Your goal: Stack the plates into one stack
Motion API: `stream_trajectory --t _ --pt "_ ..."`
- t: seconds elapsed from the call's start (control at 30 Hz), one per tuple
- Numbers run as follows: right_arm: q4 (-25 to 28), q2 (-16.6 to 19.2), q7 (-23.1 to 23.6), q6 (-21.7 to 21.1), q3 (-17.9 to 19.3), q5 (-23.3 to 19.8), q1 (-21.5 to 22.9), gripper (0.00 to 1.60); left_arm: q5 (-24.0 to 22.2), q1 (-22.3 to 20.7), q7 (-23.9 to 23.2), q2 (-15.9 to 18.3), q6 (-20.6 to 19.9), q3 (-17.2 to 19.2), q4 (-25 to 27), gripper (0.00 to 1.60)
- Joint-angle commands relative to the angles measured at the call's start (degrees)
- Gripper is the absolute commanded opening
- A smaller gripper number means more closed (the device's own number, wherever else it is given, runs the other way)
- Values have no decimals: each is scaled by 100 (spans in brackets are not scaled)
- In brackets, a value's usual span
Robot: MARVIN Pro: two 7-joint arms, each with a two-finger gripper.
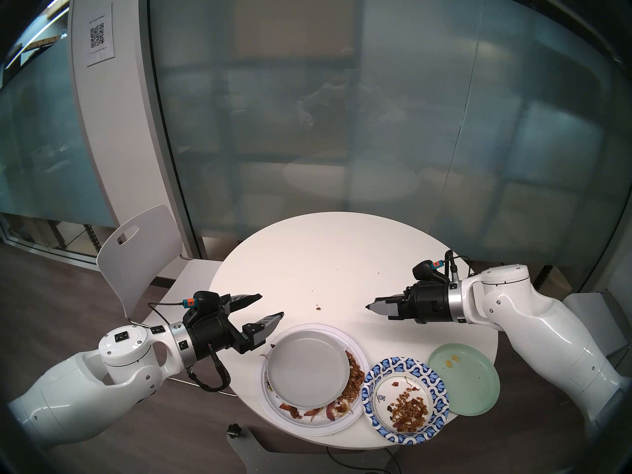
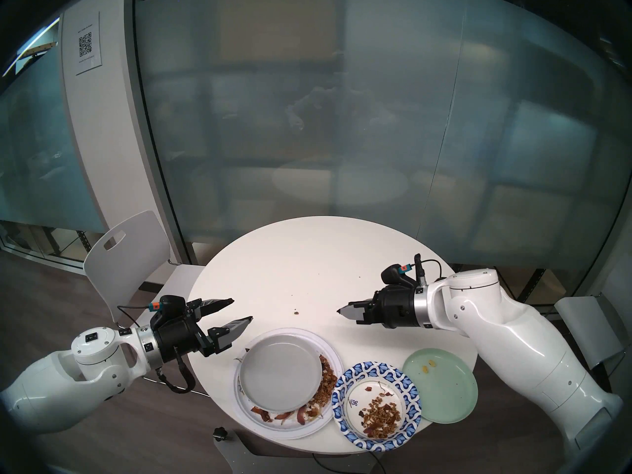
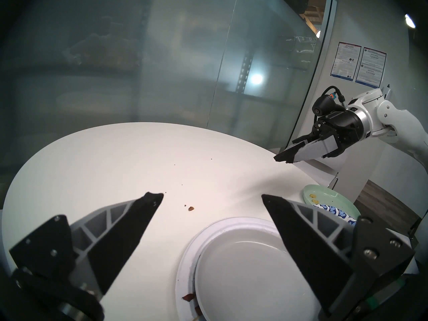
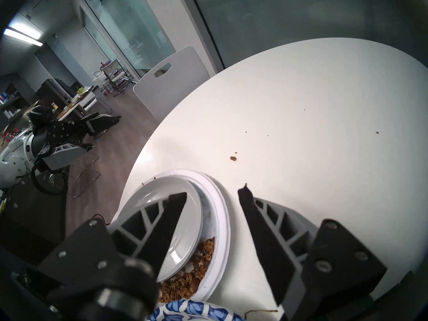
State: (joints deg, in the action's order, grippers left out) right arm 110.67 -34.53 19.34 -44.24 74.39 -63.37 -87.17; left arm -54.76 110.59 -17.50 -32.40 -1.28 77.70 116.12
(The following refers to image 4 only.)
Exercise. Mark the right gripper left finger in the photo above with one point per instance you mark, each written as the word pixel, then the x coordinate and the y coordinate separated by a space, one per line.
pixel 157 230

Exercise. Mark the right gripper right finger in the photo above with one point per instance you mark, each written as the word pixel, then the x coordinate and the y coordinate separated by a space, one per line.
pixel 287 256

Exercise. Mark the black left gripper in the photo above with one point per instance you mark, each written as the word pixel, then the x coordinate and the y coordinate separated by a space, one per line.
pixel 60 134

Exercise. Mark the grey plate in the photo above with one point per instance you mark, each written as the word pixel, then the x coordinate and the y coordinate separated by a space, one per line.
pixel 190 223

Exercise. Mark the light blue plate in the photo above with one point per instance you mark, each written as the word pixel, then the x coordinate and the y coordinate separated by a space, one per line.
pixel 207 210

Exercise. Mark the large white paper plate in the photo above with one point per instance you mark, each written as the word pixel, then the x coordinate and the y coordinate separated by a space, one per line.
pixel 222 223

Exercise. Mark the blue patterned paper plate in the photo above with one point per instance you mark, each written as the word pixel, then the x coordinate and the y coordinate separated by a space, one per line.
pixel 194 312

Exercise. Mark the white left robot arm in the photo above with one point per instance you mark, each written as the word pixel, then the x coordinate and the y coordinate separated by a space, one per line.
pixel 13 159

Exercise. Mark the cluttered background desk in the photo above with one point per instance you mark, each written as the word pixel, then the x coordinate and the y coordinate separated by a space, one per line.
pixel 83 99

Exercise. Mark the thin brown food strand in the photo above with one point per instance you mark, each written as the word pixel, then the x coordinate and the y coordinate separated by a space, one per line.
pixel 260 311

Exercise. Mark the dark background cabinet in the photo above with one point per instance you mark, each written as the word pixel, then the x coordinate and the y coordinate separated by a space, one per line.
pixel 50 88

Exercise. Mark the brown vegetable and granola scraps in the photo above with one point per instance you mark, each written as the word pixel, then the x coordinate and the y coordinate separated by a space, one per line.
pixel 187 283

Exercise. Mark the brown food crumb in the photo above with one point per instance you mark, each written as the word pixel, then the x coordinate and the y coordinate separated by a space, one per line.
pixel 233 157

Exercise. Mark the white plastic chair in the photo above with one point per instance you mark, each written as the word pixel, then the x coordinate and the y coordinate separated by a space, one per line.
pixel 180 83

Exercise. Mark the ceiling light panel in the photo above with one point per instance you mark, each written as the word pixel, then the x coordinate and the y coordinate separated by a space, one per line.
pixel 23 36

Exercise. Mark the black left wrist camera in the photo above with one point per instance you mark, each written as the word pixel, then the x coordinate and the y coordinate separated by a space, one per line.
pixel 40 114

